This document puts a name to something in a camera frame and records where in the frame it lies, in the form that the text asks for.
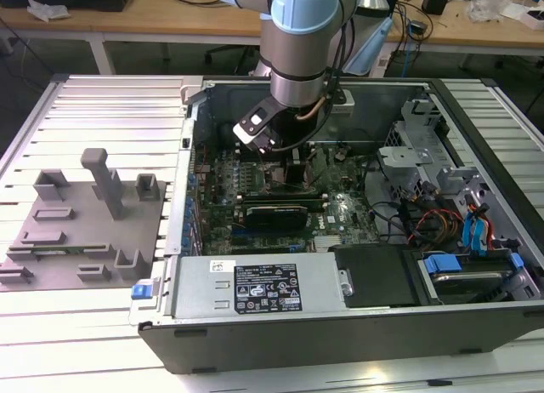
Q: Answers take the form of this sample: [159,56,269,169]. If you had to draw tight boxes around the CPU socket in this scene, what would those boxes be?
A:
[263,165,291,194]

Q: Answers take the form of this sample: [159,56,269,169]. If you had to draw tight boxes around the green motherboard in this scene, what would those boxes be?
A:
[190,144,383,256]

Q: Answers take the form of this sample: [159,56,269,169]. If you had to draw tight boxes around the black graphics card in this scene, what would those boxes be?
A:
[244,203,309,232]

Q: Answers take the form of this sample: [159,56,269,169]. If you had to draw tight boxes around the grey metal drive cage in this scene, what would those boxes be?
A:
[376,97,458,207]

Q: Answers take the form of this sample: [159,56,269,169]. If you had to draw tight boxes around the silver chipset heatsink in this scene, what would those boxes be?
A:
[314,235,341,253]

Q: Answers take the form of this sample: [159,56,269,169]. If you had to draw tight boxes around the wooden desk white legs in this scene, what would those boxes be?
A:
[0,0,544,75]

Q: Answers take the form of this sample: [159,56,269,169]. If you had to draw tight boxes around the black optical drive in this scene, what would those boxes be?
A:
[331,243,420,309]

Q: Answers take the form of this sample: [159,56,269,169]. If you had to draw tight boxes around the silver power supply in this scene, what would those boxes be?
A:
[172,252,345,322]

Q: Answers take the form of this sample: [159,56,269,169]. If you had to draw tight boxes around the blue disk carrier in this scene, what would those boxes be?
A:
[422,251,524,279]

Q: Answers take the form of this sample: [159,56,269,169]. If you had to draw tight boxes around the black open PC case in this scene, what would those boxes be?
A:
[129,76,544,375]

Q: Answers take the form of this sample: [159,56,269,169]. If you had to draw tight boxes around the grey plastic parts rack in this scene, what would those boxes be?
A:
[0,148,169,292]

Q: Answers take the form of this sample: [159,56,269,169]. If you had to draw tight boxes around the clear plastic bag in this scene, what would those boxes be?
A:
[465,0,528,24]

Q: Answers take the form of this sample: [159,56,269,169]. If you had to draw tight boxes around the silver black hard disk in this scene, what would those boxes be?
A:
[431,270,507,305]

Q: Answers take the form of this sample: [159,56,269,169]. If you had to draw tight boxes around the green RAM stick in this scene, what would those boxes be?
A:
[8,246,107,256]

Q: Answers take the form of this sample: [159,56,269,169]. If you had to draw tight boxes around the crumpled white plastic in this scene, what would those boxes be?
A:
[25,0,71,22]

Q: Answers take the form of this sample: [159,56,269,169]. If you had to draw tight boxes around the white open box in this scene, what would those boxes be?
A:
[524,8,544,31]

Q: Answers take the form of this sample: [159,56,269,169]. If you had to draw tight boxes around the black braided cable brass end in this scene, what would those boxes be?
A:
[296,20,356,122]

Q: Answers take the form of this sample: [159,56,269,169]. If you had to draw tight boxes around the white wrist camera black mount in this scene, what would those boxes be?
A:
[232,95,290,156]

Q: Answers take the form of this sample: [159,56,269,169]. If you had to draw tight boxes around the small white camera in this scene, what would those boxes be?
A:
[331,90,356,116]

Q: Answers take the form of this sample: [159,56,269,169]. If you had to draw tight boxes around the blue network cable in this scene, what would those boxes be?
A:
[401,39,416,77]

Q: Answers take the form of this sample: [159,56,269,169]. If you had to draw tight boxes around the orange red wire bundle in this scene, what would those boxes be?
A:
[406,208,465,246]

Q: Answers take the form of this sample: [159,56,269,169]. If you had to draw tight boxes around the blue flat data wire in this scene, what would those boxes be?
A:
[462,212,479,257]
[473,203,493,257]

